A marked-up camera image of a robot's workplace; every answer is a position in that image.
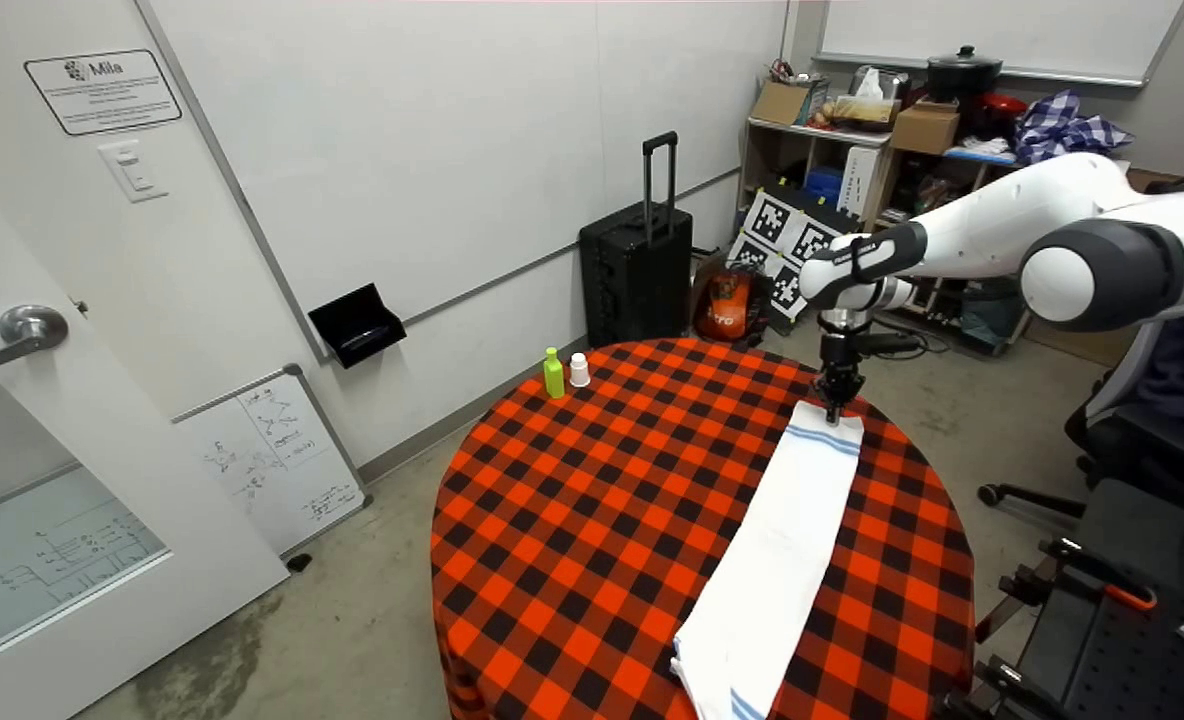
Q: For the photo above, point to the fiducial marker board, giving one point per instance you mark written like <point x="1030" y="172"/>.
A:
<point x="779" y="237"/>

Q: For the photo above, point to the wall notice sign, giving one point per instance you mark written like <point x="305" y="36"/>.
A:
<point x="106" y="89"/>

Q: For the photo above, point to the green bottle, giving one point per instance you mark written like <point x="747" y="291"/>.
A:
<point x="553" y="372"/>

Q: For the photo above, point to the orange black clamp left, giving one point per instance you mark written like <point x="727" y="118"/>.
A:
<point x="1113" y="583"/>

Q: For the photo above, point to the red black checkered tablecloth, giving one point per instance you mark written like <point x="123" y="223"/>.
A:
<point x="569" y="539"/>

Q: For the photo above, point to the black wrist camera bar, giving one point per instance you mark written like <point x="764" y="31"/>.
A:
<point x="885" y="343"/>

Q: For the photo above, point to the small white bottle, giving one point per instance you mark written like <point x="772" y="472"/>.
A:
<point x="576" y="369"/>

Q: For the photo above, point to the black rolling suitcase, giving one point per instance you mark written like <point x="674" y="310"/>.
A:
<point x="634" y="275"/>

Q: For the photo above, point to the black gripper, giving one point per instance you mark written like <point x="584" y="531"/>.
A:
<point x="843" y="336"/>

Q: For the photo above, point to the cluttered storage shelf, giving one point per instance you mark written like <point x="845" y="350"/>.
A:
<point x="926" y="135"/>

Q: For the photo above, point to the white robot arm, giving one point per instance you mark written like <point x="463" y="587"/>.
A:
<point x="1083" y="247"/>

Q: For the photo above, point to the black wall tray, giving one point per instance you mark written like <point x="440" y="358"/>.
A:
<point x="357" y="325"/>

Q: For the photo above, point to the silver door handle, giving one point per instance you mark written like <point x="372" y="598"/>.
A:
<point x="29" y="331"/>

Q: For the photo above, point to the small whiteboard on floor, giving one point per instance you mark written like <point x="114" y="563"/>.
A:
<point x="275" y="453"/>

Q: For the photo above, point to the orange tool bag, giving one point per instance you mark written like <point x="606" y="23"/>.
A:
<point x="728" y="306"/>

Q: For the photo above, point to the white towel with blue stripes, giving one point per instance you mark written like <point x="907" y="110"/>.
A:
<point x="749" y="619"/>

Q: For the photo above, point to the wall light switch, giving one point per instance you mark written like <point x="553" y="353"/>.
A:
<point x="130" y="171"/>

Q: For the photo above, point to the black office chair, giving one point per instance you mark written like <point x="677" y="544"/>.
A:
<point x="1134" y="419"/>

